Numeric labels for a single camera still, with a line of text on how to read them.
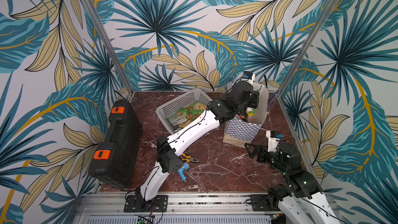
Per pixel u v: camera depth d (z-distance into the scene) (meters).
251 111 0.75
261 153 0.63
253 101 0.62
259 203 0.73
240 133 0.80
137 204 0.63
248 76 0.60
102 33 0.84
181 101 1.05
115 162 0.64
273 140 0.65
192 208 0.73
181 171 0.82
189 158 0.87
